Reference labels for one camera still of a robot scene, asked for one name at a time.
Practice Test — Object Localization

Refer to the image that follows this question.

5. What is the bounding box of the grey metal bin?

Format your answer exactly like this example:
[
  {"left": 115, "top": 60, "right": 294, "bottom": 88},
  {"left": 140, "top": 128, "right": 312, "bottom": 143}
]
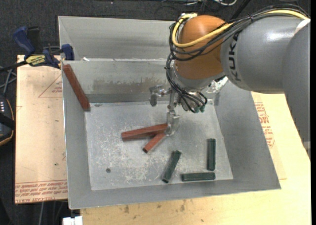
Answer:
[{"left": 58, "top": 15, "right": 281, "bottom": 210}]

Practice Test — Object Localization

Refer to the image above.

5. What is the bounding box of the dark green flat block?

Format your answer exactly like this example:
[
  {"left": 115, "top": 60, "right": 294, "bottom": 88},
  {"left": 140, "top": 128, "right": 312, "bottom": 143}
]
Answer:
[
  {"left": 206, "top": 138, "right": 217, "bottom": 172},
  {"left": 161, "top": 150, "right": 182, "bottom": 184},
  {"left": 181, "top": 172, "right": 216, "bottom": 182}
]

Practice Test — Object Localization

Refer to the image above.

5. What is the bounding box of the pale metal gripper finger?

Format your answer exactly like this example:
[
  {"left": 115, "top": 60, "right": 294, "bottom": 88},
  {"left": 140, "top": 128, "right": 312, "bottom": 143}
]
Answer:
[
  {"left": 149, "top": 85, "right": 164, "bottom": 107},
  {"left": 165, "top": 109, "right": 181, "bottom": 137}
]

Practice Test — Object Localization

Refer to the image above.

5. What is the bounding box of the brown cardboard board, red print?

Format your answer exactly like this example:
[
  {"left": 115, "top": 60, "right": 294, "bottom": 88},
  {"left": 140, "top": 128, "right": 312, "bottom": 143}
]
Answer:
[{"left": 14, "top": 54, "right": 288, "bottom": 205}]

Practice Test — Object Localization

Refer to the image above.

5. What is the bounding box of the red-brown flat block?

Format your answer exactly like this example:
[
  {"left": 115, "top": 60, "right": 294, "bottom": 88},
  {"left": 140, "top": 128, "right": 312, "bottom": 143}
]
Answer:
[
  {"left": 142, "top": 132, "right": 167, "bottom": 154},
  {"left": 120, "top": 123, "right": 169, "bottom": 142},
  {"left": 62, "top": 64, "right": 91, "bottom": 112}
]

